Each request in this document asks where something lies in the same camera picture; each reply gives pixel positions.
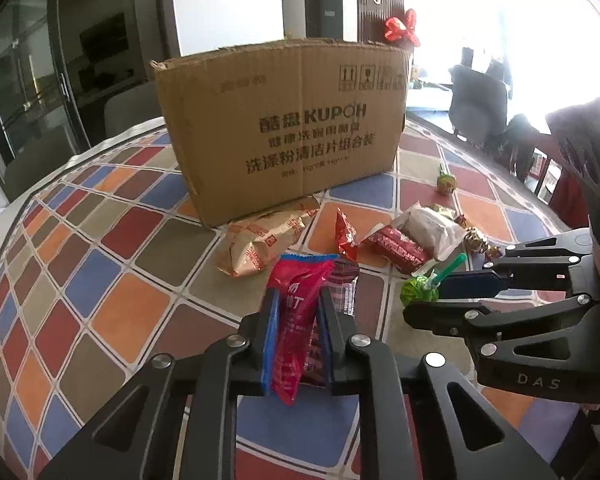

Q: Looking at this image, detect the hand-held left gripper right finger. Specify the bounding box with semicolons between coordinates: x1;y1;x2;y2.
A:
316;286;556;480

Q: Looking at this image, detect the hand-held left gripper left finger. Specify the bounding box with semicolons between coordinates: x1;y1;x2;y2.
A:
37;287;281;480

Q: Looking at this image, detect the white table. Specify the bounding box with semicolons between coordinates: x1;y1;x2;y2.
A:
405;77;456;112

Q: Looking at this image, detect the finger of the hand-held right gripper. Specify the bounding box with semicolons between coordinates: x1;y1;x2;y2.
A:
404;294;600;406
437;227;593;302

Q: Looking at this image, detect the white snack packet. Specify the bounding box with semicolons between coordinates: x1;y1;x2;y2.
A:
392;201;466;261

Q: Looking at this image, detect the small red crinkled packet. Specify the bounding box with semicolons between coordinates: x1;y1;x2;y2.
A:
334;206;359;261

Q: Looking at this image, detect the brown cardboard box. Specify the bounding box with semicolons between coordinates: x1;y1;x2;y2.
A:
151;37;412;228

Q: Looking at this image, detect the tan orange snack bag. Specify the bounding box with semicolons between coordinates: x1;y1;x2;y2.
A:
215;199;321;278

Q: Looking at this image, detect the red bow decoration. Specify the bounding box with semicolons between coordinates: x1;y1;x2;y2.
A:
384;8;421;47

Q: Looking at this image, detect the grey dining chair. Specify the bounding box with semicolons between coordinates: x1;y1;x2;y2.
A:
5;130;92;202
104;80;161;137

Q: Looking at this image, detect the dark grey armchair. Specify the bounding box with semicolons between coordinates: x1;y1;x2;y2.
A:
450;65;511;147

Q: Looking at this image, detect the black framed glass door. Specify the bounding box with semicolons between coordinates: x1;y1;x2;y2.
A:
0;0;88;191

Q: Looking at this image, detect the small green orange lollipop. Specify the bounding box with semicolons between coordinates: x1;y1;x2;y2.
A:
436;165;456;195

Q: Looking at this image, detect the red snack packet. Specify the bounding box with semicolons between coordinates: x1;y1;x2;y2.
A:
266;252;361;408

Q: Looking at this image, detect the green lollipop with green stick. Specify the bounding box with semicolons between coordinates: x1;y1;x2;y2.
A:
400;253;467;307

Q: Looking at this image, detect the dark red wafer packet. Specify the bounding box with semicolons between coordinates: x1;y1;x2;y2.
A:
361;225;433;276

